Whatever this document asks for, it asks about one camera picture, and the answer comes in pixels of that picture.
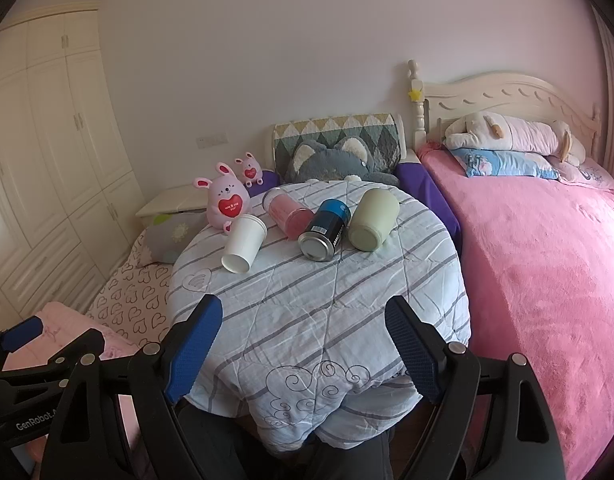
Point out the blue black metal can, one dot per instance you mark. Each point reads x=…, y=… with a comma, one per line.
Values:
x=321, y=238

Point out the white paper cup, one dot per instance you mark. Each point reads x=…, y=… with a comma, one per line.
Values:
x=246, y=236

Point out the large pink bunny plush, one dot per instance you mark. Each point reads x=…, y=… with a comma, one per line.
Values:
x=227, y=197

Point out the pink fleece blanket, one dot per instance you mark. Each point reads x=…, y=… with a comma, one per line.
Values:
x=538, y=263

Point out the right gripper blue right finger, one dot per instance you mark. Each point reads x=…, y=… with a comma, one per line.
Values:
x=444, y=373

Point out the grey cat plush pillow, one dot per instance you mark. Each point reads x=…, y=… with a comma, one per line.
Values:
x=349, y=159

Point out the pink embroidered pillow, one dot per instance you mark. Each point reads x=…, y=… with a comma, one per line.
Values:
x=588, y=175

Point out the diamond pattern quilted cushion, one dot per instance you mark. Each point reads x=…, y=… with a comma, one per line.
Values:
x=382, y=133

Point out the pale green cup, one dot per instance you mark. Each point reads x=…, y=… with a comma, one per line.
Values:
x=373, y=219

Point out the grey floral pillow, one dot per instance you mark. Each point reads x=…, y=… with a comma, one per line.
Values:
x=168, y=236

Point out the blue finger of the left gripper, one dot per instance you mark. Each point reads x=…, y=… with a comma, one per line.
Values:
x=16, y=337
x=82, y=342

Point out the blue cartoon pillow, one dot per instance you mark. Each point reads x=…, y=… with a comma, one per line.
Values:
x=484, y=163

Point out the striped light blue quilt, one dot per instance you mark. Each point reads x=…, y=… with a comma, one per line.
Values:
x=303, y=348

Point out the cream wooden headboard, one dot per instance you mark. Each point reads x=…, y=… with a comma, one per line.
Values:
x=436, y=106

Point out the cream wardrobe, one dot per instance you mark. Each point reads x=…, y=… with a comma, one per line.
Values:
x=68, y=193

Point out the cream bedside table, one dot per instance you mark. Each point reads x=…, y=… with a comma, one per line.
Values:
x=175, y=200

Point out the folded pink quilt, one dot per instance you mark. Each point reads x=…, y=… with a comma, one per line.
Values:
x=61, y=325

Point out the small pink bunny plush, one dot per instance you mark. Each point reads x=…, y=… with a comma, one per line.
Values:
x=249, y=170

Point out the clear jar with pink content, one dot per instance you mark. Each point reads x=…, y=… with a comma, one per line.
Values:
x=290, y=215

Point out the long pink white plush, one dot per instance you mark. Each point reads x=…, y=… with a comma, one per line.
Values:
x=495, y=132

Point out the wall socket plate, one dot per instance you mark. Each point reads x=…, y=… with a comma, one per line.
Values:
x=211, y=140

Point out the heart pattern bed sheet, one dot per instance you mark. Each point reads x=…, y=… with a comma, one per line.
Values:
x=133, y=302

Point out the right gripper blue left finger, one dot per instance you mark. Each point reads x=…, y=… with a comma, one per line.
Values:
x=159, y=380

